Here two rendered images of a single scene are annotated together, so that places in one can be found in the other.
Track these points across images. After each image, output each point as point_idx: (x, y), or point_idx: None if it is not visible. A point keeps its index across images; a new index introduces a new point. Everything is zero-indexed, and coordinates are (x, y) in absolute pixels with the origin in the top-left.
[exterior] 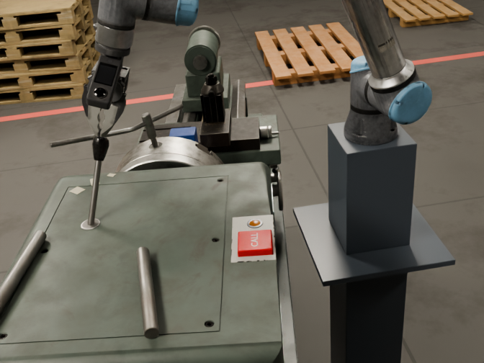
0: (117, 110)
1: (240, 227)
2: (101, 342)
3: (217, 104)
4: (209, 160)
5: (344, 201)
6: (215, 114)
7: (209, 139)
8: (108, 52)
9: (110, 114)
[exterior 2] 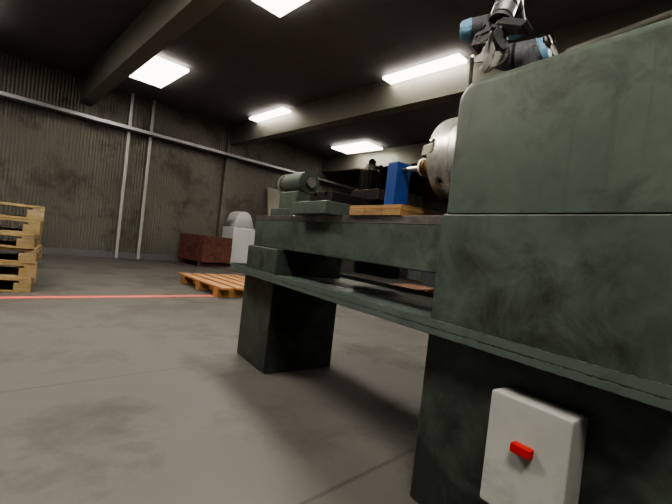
0: (500, 56)
1: None
2: None
3: (378, 177)
4: None
5: None
6: (375, 185)
7: (383, 193)
8: (510, 15)
9: (497, 57)
